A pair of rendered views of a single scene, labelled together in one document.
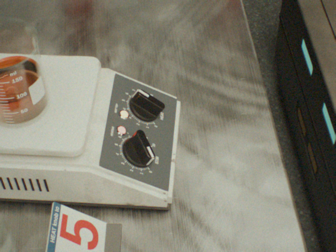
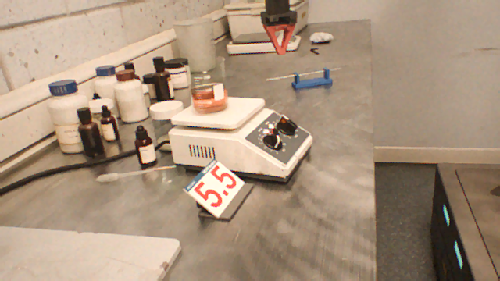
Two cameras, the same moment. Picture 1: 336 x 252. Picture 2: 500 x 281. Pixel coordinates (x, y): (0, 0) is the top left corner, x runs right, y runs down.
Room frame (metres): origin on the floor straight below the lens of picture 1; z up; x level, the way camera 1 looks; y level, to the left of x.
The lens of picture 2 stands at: (-0.16, -0.14, 1.05)
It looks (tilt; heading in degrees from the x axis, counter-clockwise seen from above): 24 degrees down; 20
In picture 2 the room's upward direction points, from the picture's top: 6 degrees counter-clockwise
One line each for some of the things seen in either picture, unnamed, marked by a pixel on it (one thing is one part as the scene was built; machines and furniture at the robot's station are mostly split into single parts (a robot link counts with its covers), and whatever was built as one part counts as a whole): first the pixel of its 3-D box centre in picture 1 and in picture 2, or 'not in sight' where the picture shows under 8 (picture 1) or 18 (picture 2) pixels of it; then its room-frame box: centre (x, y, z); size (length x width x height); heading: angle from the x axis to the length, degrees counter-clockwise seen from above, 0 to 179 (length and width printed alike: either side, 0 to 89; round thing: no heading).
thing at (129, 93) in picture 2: not in sight; (130, 95); (0.60, 0.42, 0.80); 0.06 x 0.06 x 0.11
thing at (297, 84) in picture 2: not in sight; (312, 77); (0.86, 0.06, 0.77); 0.10 x 0.03 x 0.04; 121
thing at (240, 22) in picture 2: not in sight; (269, 16); (1.69, 0.40, 0.82); 0.37 x 0.31 x 0.14; 1
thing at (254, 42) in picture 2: not in sight; (264, 42); (1.35, 0.33, 0.77); 0.26 x 0.19 x 0.05; 97
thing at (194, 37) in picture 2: not in sight; (198, 44); (1.06, 0.46, 0.82); 0.18 x 0.13 x 0.15; 10
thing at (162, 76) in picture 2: not in sight; (162, 79); (0.73, 0.41, 0.80); 0.04 x 0.04 x 0.11
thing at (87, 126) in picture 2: not in sight; (89, 131); (0.41, 0.39, 0.79); 0.04 x 0.04 x 0.09
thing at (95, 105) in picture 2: not in sight; (101, 117); (0.51, 0.44, 0.78); 0.06 x 0.06 x 0.07
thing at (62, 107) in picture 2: not in sight; (71, 115); (0.44, 0.44, 0.81); 0.07 x 0.07 x 0.13
